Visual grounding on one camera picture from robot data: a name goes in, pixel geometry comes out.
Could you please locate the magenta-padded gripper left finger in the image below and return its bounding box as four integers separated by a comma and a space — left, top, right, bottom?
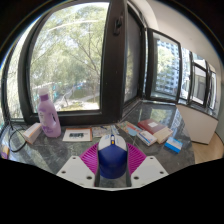
55, 142, 101, 188

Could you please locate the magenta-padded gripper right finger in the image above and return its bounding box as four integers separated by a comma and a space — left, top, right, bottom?
125, 142, 170, 188

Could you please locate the blue and white computer mouse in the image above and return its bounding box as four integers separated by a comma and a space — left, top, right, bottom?
97, 133, 129, 180

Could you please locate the white box with blue stripe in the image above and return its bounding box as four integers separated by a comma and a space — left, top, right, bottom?
136, 129, 158, 147

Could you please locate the white card with orange edge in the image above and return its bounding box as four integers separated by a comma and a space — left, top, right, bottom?
62, 127, 93, 143

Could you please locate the beige book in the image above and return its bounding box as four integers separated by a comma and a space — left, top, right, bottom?
153, 126, 174, 145

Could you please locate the red book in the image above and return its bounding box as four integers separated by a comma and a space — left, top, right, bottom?
137, 118, 168, 135

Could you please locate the colourful thin booklet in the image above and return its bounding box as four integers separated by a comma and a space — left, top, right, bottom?
116, 120, 144, 137

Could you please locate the pale printed pamphlet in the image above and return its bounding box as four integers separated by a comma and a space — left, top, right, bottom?
91, 124, 119, 138

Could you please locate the white and orange box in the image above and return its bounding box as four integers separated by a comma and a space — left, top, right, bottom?
22, 122, 44, 145

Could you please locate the purple detergent bottle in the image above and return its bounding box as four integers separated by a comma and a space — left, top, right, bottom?
36, 87, 62, 139

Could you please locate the yellow and purple book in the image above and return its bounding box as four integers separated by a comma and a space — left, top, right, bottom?
0, 143, 10, 160

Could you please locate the black wire stand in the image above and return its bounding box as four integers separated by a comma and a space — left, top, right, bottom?
8, 125, 28, 153

